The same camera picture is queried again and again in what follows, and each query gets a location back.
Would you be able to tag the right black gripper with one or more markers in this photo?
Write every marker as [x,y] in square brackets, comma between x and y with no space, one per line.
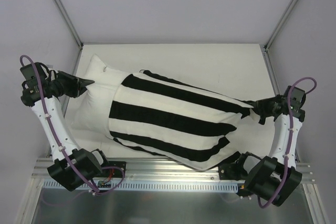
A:
[263,107]

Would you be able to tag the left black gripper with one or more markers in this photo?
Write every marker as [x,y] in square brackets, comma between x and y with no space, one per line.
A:
[74,85]

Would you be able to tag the white pillow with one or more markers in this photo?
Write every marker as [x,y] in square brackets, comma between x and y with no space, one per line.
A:
[93,113]

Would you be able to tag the black white striped pillowcase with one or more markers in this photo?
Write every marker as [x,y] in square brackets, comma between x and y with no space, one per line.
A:
[165,117]

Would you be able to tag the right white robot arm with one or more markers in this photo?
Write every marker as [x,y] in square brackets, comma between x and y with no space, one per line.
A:
[275,176]

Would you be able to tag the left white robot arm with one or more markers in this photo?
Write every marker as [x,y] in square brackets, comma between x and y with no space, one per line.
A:
[73,166]

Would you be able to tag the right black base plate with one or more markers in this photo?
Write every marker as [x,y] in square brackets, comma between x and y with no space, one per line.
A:
[231,172]

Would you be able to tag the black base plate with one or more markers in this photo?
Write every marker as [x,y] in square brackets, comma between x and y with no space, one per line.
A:
[231,172]
[113,169]

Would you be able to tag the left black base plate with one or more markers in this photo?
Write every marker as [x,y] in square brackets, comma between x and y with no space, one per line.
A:
[113,169]

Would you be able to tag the left aluminium frame post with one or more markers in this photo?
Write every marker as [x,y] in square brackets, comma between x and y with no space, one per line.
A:
[65,16]

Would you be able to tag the aluminium frame post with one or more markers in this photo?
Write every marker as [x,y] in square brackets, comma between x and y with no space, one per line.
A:
[280,24]
[65,16]

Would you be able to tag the white slotted cable duct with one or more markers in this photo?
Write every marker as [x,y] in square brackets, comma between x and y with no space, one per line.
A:
[161,186]

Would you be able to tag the aluminium mounting rail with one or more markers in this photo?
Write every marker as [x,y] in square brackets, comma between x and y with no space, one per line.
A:
[167,170]

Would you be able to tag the right aluminium frame post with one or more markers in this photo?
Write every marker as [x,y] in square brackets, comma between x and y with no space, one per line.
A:
[280,24]

